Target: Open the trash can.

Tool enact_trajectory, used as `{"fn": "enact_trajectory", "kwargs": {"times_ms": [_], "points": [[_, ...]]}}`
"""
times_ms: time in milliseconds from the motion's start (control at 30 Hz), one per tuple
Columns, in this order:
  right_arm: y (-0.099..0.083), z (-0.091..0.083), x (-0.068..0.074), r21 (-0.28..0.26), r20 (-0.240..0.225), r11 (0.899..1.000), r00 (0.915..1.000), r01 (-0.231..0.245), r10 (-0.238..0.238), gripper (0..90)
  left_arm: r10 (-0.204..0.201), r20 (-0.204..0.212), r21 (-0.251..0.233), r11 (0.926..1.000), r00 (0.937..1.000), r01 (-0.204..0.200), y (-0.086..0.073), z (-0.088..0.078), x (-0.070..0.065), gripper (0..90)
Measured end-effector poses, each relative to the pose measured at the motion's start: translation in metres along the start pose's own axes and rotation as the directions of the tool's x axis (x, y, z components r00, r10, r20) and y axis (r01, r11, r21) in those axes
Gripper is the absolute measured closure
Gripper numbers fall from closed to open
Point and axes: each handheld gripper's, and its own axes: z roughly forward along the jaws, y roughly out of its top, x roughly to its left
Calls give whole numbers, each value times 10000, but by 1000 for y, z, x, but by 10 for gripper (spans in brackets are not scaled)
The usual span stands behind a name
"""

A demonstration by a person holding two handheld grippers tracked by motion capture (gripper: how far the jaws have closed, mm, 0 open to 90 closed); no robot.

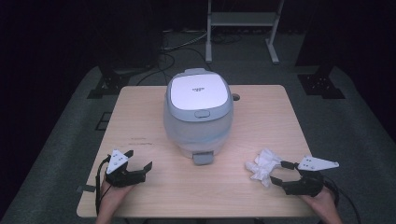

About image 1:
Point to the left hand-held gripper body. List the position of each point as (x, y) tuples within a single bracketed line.
[(120, 177)]

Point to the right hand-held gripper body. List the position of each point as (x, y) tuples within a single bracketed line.
[(306, 186)]

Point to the white tissue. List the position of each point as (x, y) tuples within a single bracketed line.
[(263, 166)]

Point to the white pedal trash bin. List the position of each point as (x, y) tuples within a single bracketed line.
[(199, 93)]

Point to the person's left hand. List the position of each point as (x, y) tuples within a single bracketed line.
[(112, 197)]

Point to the person's right hand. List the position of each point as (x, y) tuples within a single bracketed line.
[(323, 202)]

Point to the grey tape strip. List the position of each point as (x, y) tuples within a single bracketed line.
[(86, 188)]

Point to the floor socket box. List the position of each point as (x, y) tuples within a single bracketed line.
[(103, 121)]

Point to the translucent plastic bin bag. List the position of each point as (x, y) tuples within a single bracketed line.
[(199, 133)]

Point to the black stand base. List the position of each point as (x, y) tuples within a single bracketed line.
[(109, 84), (320, 84)]

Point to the white metal stand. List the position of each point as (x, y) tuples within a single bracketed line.
[(243, 18)]

